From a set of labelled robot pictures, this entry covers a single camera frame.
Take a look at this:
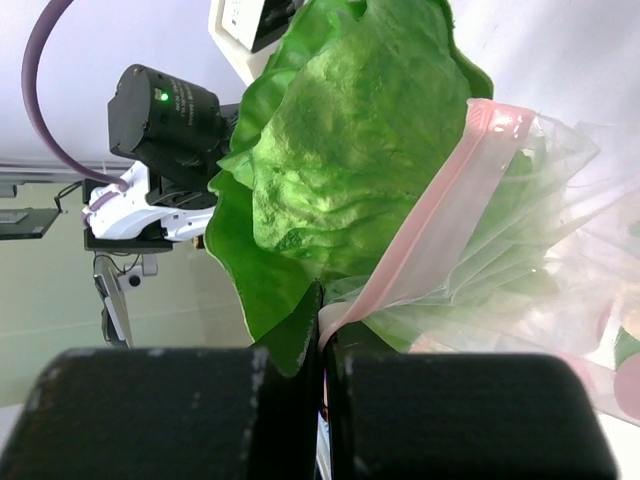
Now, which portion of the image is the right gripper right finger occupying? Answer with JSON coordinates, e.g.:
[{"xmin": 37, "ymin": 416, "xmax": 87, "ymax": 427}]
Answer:
[{"xmin": 325, "ymin": 329, "xmax": 618, "ymax": 479}]

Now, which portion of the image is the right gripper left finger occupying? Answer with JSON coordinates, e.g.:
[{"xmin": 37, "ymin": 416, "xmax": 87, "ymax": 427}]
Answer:
[{"xmin": 1, "ymin": 283, "xmax": 322, "ymax": 479}]

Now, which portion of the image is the clear zip top bag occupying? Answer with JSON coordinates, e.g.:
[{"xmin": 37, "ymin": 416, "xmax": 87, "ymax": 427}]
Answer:
[{"xmin": 319, "ymin": 99, "xmax": 639, "ymax": 423}]

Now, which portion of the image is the green leafy lettuce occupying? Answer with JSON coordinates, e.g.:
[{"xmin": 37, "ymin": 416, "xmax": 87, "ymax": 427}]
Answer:
[{"xmin": 205, "ymin": 0, "xmax": 561, "ymax": 379}]

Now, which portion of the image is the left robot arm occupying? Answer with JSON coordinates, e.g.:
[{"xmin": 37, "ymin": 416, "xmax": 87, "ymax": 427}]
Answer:
[{"xmin": 82, "ymin": 64, "xmax": 239, "ymax": 254}]

